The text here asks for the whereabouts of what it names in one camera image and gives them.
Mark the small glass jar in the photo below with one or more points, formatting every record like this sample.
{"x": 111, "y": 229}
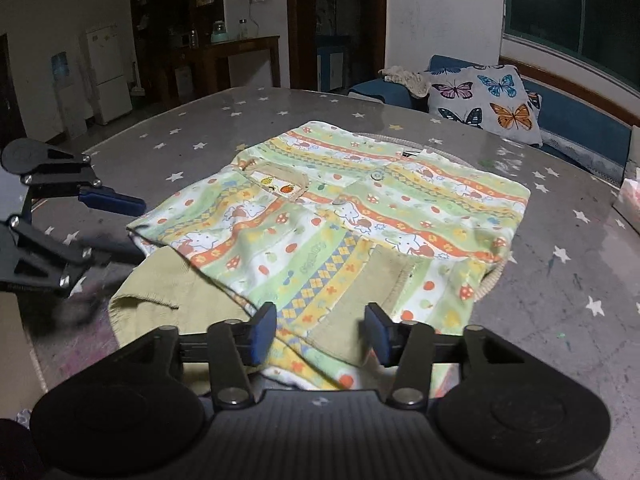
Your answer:
{"x": 243, "y": 28}

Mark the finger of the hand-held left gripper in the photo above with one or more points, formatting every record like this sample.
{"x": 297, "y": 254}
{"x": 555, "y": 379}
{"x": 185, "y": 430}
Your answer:
{"x": 95, "y": 259}
{"x": 115, "y": 201}

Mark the green base bottle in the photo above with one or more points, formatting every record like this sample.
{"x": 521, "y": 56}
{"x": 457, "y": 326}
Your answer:
{"x": 217, "y": 32}

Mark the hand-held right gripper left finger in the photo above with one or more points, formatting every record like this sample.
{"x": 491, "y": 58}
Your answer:
{"x": 262, "y": 332}

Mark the green framed window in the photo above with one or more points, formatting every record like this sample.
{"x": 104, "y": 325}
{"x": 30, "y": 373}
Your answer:
{"x": 600, "y": 10}

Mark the blue sofa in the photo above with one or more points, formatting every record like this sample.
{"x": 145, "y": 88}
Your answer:
{"x": 575, "y": 125}

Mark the dark wooden shelf cabinet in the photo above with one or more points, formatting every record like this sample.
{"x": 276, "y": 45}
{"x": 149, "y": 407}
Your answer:
{"x": 145, "y": 35}

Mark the pink tissue pack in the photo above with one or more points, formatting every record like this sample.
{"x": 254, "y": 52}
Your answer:
{"x": 630, "y": 200}

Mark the brown door frame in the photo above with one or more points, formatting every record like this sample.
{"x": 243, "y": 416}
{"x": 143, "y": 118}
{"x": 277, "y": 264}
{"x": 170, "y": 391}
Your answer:
{"x": 295, "y": 35}

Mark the grey star quilted table cover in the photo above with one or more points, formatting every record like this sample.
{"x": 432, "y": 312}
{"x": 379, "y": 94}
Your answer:
{"x": 550, "y": 280}

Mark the crumpled cream cloth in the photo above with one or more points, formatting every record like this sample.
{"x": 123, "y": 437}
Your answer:
{"x": 405, "y": 80}

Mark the beige pillow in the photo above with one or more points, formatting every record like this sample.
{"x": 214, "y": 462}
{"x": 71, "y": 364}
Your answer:
{"x": 635, "y": 145}

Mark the butterfly print pillow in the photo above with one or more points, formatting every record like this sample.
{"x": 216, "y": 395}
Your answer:
{"x": 480, "y": 100}

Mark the clear lidded jar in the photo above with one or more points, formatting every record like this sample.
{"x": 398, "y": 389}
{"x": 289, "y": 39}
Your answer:
{"x": 193, "y": 37}

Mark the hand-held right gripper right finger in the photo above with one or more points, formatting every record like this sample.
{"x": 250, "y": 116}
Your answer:
{"x": 379, "y": 334}

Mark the water dispenser with blue bottle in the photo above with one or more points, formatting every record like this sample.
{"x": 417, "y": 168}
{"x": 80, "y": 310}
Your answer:
{"x": 67, "y": 95}

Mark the white refrigerator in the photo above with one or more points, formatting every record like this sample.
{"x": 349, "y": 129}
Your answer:
{"x": 107, "y": 75}

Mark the pastel cartoon print garment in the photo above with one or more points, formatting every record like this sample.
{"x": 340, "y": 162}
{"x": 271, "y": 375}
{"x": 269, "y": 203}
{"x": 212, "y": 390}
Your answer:
{"x": 320, "y": 220}

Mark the blue cabinet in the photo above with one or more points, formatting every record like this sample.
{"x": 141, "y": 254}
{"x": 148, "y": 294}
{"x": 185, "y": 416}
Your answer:
{"x": 332, "y": 65}

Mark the wooden side desk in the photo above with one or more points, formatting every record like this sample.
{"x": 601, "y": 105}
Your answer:
{"x": 240, "y": 45}

